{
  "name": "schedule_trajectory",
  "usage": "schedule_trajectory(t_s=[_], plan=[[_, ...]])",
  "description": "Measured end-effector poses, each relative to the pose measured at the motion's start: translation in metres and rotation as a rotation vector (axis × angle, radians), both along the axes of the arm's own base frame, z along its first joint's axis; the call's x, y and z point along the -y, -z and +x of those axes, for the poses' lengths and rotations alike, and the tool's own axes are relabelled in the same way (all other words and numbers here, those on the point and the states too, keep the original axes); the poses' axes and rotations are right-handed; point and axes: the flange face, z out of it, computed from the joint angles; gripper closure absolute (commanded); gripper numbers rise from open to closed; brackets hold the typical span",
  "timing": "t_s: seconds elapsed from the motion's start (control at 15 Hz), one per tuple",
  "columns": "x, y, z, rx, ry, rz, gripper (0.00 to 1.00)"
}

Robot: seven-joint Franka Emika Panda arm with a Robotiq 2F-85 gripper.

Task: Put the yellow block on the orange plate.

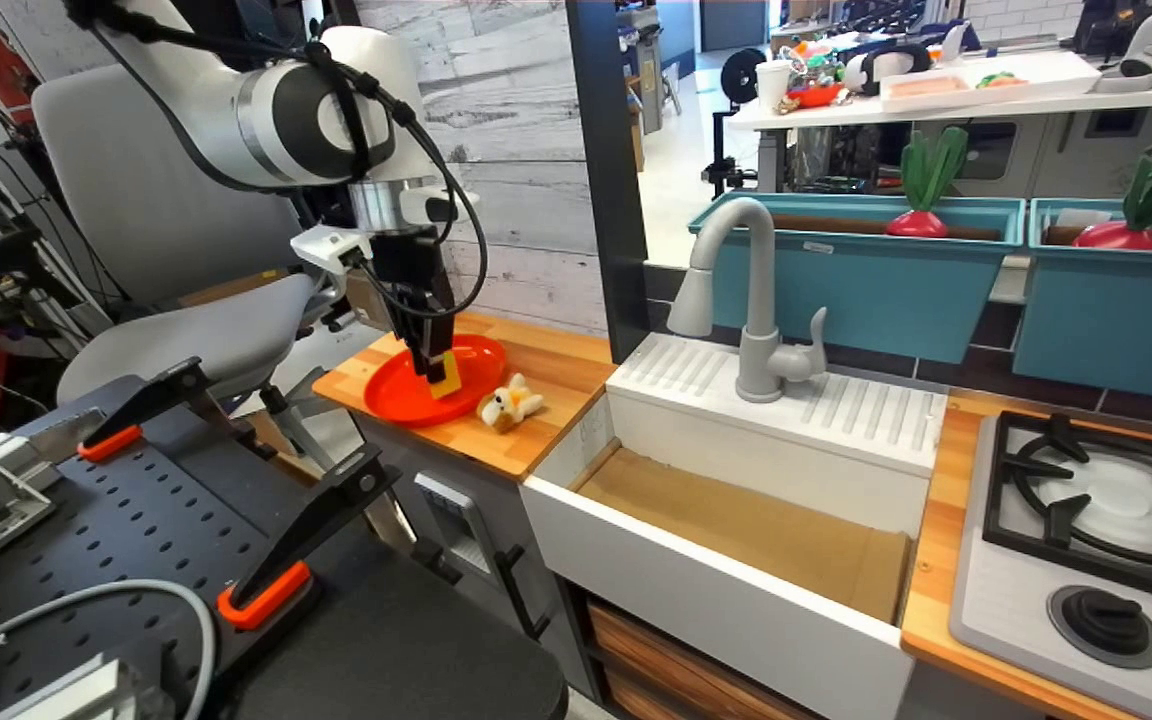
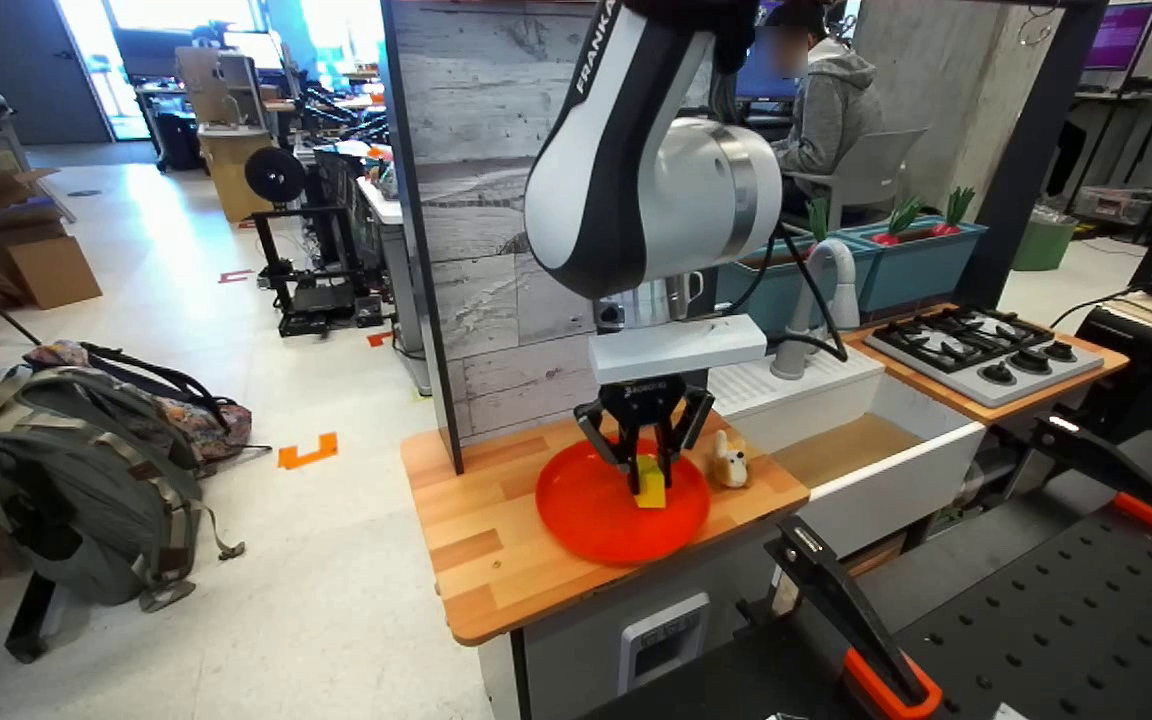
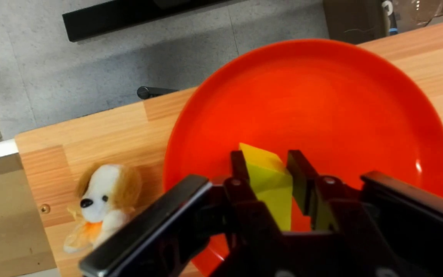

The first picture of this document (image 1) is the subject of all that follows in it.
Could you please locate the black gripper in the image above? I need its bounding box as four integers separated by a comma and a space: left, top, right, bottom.
368, 228, 465, 382

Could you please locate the yellow block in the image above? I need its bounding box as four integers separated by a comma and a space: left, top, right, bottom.
418, 348, 465, 400

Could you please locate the orange round plate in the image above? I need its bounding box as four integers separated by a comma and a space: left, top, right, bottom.
359, 330, 516, 433

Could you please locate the white plush dog toy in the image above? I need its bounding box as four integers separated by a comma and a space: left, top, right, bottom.
473, 370, 550, 436

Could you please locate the wooden toy kitchen unit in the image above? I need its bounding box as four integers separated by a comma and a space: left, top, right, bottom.
311, 306, 1152, 720

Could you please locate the gray office chair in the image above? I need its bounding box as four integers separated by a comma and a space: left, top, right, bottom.
28, 60, 353, 411

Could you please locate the gray toy faucet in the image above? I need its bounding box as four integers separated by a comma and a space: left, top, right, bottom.
664, 196, 837, 407

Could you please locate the dark perforated board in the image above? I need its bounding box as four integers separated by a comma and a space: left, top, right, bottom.
0, 404, 379, 720

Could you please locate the white toy sink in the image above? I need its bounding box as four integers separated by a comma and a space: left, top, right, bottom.
516, 330, 951, 720

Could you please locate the black round stand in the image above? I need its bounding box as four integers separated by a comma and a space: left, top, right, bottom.
707, 42, 767, 198

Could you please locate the teal planter box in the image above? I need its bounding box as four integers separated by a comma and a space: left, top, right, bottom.
688, 192, 1033, 366
1013, 196, 1152, 411

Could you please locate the red bowl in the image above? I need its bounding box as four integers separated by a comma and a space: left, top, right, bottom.
787, 77, 849, 110

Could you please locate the red toy radish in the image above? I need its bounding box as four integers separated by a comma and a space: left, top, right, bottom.
885, 123, 972, 241
1074, 135, 1152, 257

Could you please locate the white background table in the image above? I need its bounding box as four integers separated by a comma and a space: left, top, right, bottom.
734, 53, 1152, 196

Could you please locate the black stove grate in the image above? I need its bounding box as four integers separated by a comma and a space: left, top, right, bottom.
981, 407, 1152, 614

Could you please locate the gray toy stove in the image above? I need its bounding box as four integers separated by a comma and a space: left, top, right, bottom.
949, 404, 1152, 720

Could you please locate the black stove knob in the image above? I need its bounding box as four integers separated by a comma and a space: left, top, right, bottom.
1050, 579, 1152, 672

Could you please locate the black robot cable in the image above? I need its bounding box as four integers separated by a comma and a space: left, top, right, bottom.
69, 0, 492, 324

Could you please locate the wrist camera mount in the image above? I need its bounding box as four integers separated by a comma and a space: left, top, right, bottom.
290, 219, 405, 334

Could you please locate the black clamp orange handle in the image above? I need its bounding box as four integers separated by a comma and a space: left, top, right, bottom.
71, 356, 213, 466
213, 450, 391, 637

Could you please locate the black upright post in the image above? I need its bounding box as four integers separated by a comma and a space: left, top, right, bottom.
563, 0, 652, 366

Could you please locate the gray cable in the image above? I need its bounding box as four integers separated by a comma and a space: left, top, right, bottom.
0, 574, 224, 720

